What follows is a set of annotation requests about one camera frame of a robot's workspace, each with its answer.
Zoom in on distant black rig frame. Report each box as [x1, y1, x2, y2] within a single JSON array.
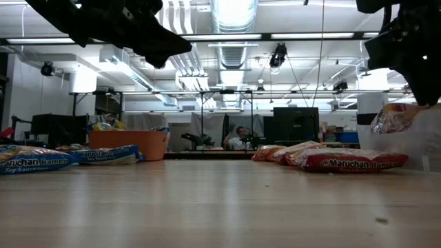
[[68, 89, 414, 132]]

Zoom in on grey fabric partition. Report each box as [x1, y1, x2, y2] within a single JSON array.
[[190, 112, 265, 145]]

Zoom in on large black monitor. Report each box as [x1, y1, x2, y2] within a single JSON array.
[[263, 107, 320, 145]]

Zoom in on white ceiling pipes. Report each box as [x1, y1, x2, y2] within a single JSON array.
[[161, 0, 211, 92]]

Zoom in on white rectangular ceiling duct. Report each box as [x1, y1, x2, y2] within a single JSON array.
[[98, 46, 178, 107]]

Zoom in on person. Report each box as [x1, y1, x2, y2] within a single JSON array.
[[223, 125, 258, 151]]

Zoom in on clear plastic bin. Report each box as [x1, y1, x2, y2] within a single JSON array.
[[356, 106, 441, 172]]

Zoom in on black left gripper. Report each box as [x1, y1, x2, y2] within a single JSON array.
[[68, 0, 193, 70]]

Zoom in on orange plastic bin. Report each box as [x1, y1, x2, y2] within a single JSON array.
[[88, 130, 169, 162]]

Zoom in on black ceiling camera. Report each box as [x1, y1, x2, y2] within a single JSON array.
[[269, 43, 289, 69]]

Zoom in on wide black monitor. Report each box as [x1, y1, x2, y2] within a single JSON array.
[[30, 114, 89, 147]]

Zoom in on black hanging cable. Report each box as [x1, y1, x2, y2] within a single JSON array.
[[311, 0, 327, 108]]

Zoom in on black table frame rail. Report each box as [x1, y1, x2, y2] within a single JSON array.
[[163, 151, 256, 161]]

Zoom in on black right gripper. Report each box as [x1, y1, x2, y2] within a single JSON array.
[[365, 0, 441, 107]]

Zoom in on black overhead frame beam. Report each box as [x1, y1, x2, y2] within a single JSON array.
[[0, 31, 380, 45]]

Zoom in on blue storage bin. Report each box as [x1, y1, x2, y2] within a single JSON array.
[[336, 132, 362, 144]]

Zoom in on orange Maruchan ramen pack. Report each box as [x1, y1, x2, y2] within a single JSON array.
[[271, 140, 327, 165], [251, 144, 287, 162]]

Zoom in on silver ventilation duct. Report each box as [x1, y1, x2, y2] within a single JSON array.
[[209, 0, 259, 71]]

